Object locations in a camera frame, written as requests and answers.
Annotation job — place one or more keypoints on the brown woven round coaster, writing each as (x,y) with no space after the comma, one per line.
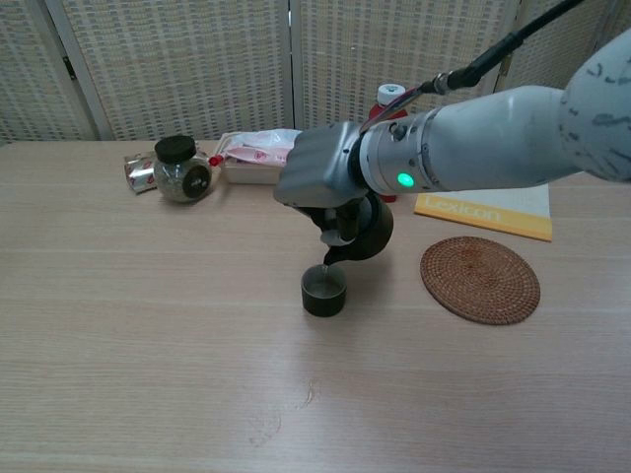
(480,281)

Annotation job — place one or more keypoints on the small red cap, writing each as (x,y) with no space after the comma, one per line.
(215,160)

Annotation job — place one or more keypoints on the black teapot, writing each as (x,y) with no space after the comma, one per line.
(377,231)

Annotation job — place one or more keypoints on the pink white plastic bag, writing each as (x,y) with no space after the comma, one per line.
(261,145)

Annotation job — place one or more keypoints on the yellow white Lexicon book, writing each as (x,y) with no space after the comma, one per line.
(493,214)

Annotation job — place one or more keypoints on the glass jar with black lid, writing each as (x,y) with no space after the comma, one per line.
(182,177)

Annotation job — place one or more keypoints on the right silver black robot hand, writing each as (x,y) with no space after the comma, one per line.
(320,167)

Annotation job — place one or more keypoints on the dark ceramic cup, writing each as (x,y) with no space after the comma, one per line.
(323,300)

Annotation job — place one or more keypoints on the white plastic tray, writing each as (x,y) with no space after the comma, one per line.
(251,175)

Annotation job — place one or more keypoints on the woven folding screen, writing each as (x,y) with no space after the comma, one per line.
(197,64)

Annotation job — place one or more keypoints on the red NFC juice bottle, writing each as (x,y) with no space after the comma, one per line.
(389,93)

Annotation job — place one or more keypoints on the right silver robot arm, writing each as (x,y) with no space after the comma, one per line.
(493,143)

